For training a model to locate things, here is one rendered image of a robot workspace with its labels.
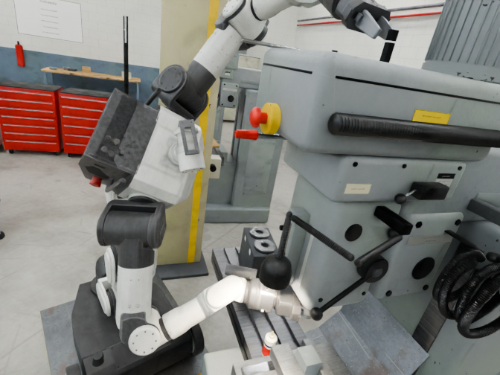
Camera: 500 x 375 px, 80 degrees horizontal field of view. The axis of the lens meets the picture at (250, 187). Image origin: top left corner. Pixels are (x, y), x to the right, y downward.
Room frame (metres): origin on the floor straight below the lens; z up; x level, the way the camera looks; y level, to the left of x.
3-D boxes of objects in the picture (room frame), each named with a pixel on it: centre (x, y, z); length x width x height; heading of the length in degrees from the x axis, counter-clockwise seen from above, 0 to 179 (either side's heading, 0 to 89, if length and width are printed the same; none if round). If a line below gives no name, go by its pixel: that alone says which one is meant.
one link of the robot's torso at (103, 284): (1.15, 0.56, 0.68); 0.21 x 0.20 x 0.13; 41
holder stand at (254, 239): (1.11, -0.09, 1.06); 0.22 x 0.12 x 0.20; 16
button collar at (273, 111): (0.59, -0.02, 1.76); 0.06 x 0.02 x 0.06; 23
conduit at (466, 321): (0.60, -0.55, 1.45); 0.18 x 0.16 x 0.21; 113
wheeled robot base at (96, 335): (1.12, 0.54, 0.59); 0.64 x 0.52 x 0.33; 41
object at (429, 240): (0.75, -0.41, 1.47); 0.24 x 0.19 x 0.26; 23
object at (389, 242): (0.48, -0.26, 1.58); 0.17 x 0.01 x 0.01; 135
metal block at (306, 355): (0.62, -0.25, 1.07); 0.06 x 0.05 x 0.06; 23
